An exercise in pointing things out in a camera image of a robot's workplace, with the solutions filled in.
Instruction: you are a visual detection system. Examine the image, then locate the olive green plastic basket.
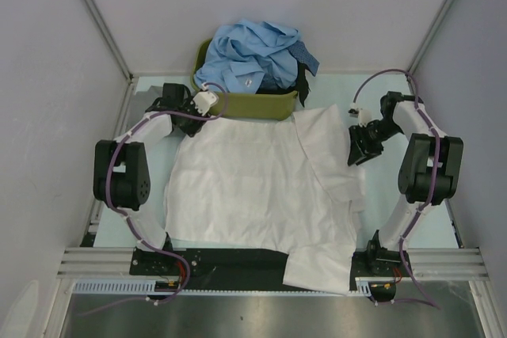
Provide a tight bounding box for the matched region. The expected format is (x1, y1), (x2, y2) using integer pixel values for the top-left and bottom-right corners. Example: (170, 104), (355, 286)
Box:
(190, 39), (299, 120)

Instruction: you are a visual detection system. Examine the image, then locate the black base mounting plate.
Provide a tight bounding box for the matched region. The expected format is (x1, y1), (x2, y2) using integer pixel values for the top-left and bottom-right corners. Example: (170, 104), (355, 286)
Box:
(129, 249), (410, 294)

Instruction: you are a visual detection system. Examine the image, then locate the folded grey polo shirt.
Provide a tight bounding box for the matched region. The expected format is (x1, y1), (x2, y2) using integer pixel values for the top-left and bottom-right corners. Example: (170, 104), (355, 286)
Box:
(132, 86), (163, 108)

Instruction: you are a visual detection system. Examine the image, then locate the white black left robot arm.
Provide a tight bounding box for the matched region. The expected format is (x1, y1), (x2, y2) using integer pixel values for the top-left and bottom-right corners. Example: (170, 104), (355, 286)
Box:
(93, 82), (218, 275)

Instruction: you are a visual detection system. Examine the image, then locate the white slotted cable duct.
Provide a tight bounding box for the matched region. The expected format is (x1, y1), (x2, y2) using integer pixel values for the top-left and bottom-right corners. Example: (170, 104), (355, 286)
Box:
(73, 277), (381, 298)

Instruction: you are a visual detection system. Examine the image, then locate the black garment in basket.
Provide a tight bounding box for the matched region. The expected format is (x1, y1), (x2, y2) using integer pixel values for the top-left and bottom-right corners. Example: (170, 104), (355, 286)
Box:
(295, 63), (310, 108)

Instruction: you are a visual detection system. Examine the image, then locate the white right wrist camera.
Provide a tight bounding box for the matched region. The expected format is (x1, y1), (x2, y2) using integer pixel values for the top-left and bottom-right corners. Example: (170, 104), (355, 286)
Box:
(348, 103), (372, 127)

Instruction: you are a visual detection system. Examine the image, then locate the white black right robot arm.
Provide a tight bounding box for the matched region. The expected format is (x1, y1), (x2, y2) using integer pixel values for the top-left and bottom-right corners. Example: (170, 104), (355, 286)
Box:
(348, 92), (463, 278)

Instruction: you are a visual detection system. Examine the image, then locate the dark blue patterned shirt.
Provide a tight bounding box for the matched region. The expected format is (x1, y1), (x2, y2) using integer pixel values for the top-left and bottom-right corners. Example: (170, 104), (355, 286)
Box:
(288, 40), (320, 77)

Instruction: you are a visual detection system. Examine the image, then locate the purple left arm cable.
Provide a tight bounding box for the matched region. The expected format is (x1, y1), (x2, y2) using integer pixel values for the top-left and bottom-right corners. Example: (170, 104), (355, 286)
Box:
(77, 81), (229, 315)

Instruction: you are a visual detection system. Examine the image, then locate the white long sleeve shirt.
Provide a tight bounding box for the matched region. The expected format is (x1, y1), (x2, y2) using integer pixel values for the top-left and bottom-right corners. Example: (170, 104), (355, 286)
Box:
(164, 105), (365, 295)

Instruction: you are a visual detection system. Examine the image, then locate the light blue long sleeve shirt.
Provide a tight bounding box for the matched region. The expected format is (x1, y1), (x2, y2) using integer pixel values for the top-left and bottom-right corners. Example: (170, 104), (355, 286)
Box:
(193, 19), (300, 94)

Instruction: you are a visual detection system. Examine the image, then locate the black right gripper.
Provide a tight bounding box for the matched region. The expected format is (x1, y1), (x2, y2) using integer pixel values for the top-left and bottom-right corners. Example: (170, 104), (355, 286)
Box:
(347, 119), (402, 166)

